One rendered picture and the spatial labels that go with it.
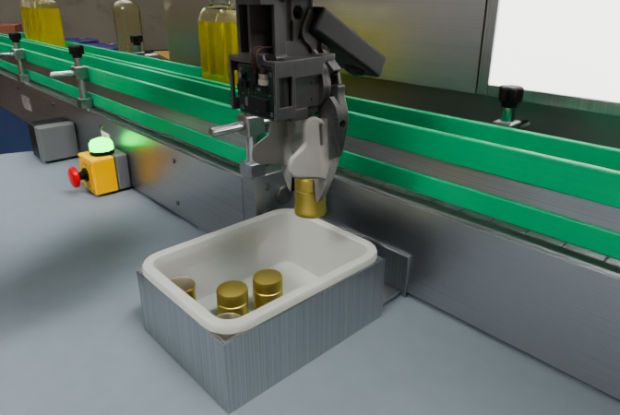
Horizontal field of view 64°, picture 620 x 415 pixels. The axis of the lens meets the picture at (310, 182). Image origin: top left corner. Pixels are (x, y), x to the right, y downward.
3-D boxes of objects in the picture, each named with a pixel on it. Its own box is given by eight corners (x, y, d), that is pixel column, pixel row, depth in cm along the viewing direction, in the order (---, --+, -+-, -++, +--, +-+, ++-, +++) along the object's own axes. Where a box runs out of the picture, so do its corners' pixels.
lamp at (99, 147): (118, 153, 95) (116, 137, 94) (94, 158, 93) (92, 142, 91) (109, 148, 98) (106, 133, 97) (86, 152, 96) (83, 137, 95)
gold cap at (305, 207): (309, 221, 53) (309, 183, 51) (287, 211, 55) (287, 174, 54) (332, 212, 55) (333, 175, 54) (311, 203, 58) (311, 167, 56)
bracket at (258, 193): (310, 207, 74) (310, 163, 71) (259, 227, 68) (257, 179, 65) (294, 201, 76) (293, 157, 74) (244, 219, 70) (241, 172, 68)
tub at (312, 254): (384, 313, 60) (387, 248, 57) (227, 413, 45) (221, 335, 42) (289, 259, 72) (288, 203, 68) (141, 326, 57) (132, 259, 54)
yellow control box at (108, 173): (132, 189, 98) (127, 153, 95) (94, 199, 93) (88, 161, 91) (117, 180, 103) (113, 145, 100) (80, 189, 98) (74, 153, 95)
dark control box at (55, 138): (81, 157, 117) (75, 122, 114) (44, 164, 112) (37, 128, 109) (68, 149, 122) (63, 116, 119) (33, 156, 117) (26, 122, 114)
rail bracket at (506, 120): (531, 184, 66) (549, 82, 61) (506, 198, 61) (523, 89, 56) (503, 177, 68) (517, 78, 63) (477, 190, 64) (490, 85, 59)
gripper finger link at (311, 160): (282, 213, 50) (270, 122, 47) (325, 197, 54) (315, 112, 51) (303, 219, 47) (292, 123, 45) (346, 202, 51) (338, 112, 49)
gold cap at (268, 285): (265, 322, 55) (264, 288, 54) (246, 308, 58) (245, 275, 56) (290, 309, 58) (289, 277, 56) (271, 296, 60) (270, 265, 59)
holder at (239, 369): (409, 298, 63) (413, 243, 61) (228, 414, 46) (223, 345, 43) (315, 250, 75) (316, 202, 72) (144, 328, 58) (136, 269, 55)
